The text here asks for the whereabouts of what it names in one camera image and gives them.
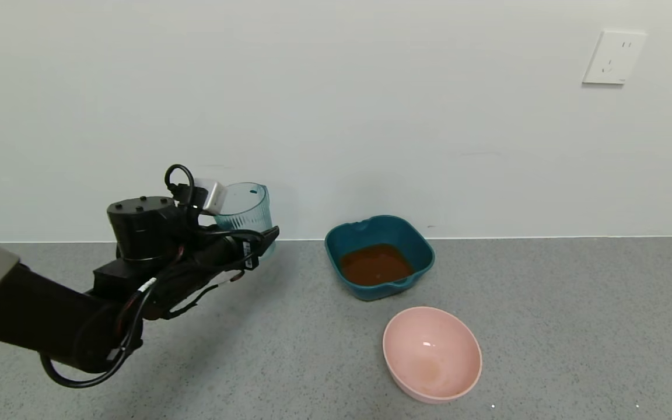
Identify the clear ribbed plastic cup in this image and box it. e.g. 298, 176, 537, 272
214, 182, 277, 258

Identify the black camera cable loop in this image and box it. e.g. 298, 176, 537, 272
164, 164, 197, 202

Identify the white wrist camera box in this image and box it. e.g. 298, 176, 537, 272
192, 179, 228, 216

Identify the teal square plastic basin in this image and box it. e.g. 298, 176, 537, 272
324, 215, 436, 302

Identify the brown liquid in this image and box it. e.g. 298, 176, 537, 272
340, 243, 414, 287

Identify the black wrist cable bundle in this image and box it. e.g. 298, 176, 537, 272
40, 274, 243, 389

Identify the white wall socket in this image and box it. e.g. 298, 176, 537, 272
582, 30, 648, 86

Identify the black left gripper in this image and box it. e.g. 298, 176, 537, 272
194, 226, 280, 277

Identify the pink ribbed bowl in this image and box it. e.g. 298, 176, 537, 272
383, 306, 482, 404

